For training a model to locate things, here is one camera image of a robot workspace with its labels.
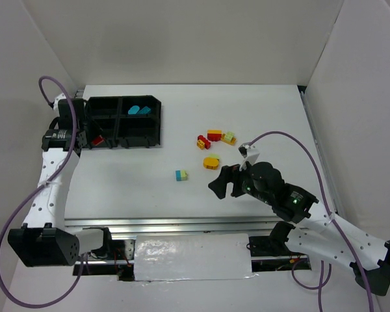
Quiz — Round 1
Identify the red flower print lego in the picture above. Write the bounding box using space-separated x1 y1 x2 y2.
92 135 104 146

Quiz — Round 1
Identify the yellow oval lego brick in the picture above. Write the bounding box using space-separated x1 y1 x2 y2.
203 157 220 170

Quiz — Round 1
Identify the light green curved lego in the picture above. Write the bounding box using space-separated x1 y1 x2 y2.
209 153 220 160

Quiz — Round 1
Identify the teal oval lego brick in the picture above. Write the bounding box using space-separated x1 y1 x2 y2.
127 105 140 115

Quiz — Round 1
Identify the teal long lego brick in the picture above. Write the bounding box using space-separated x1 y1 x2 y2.
137 106 151 114

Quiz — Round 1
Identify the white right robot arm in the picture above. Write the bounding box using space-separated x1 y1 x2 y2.
208 162 390 296

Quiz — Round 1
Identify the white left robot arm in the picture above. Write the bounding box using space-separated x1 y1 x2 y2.
7 99 112 267

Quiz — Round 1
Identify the black four-compartment sorting tray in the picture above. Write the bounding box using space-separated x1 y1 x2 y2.
81 95 162 149

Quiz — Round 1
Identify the teal and green lego block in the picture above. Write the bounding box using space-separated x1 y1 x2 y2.
175 170 188 181

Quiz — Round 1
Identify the red long lego brick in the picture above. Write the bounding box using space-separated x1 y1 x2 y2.
197 135 211 150

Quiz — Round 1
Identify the yellow smiley face lego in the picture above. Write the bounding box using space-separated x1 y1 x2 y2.
197 140 205 150

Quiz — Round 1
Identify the yellow flat lego plate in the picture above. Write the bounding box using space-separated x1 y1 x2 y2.
220 134 237 146

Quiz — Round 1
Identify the red and yellow curved lego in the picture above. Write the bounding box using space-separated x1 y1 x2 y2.
207 129 222 142

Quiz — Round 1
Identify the light green square lego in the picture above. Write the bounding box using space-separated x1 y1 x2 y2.
222 131 234 143

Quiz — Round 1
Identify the white cover panel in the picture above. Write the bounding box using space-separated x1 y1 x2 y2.
134 233 253 281

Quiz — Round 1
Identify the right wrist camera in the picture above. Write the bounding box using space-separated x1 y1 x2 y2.
239 143 260 171

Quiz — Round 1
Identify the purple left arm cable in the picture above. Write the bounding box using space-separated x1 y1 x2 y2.
0 75 85 308

